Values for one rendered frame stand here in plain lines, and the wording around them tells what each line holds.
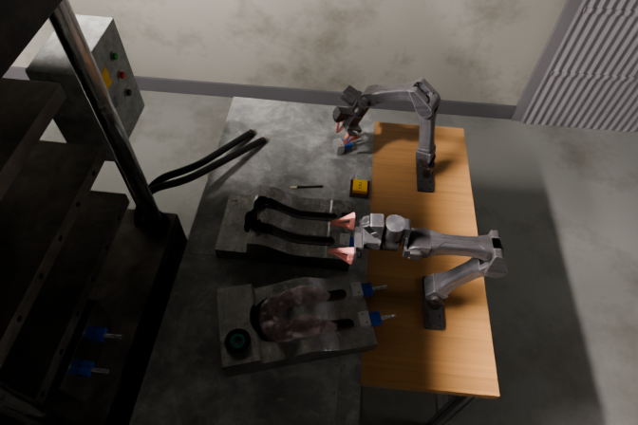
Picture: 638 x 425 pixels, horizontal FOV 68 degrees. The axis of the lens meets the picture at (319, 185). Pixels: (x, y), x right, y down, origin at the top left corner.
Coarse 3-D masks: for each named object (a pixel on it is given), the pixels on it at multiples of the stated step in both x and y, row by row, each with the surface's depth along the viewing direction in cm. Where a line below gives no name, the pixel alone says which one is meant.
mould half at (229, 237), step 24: (264, 192) 182; (288, 192) 186; (240, 216) 184; (264, 216) 175; (288, 216) 180; (240, 240) 178; (264, 240) 170; (336, 240) 175; (288, 264) 178; (312, 264) 176; (336, 264) 174
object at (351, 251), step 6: (354, 234) 139; (360, 234) 137; (354, 240) 136; (360, 240) 136; (354, 246) 135; (360, 246) 135; (330, 252) 138; (336, 252) 138; (342, 252) 136; (348, 252) 134; (354, 252) 133; (342, 258) 138; (348, 258) 137; (354, 258) 135
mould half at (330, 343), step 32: (224, 288) 160; (256, 288) 165; (288, 288) 163; (224, 320) 154; (288, 320) 157; (352, 320) 161; (224, 352) 148; (256, 352) 148; (288, 352) 151; (320, 352) 152; (352, 352) 158
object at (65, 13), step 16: (64, 0) 110; (64, 16) 112; (64, 32) 114; (80, 32) 117; (64, 48) 119; (80, 48) 119; (80, 64) 122; (96, 64) 127; (80, 80) 126; (96, 80) 128; (96, 96) 131; (96, 112) 136; (112, 112) 138; (112, 128) 141; (112, 144) 146; (128, 144) 150; (128, 160) 153; (128, 176) 159; (144, 176) 165; (144, 192) 167; (144, 208) 174; (144, 224) 184; (160, 224) 185
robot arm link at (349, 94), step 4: (348, 88) 195; (352, 88) 195; (344, 92) 195; (348, 92) 194; (352, 92) 194; (356, 92) 195; (360, 92) 196; (340, 96) 196; (344, 96) 196; (348, 96) 195; (352, 96) 194; (356, 96) 194; (344, 100) 197; (348, 100) 196; (352, 100) 196; (356, 100) 194; (364, 100) 188; (348, 104) 198; (360, 104) 192; (364, 104) 190; (364, 108) 193
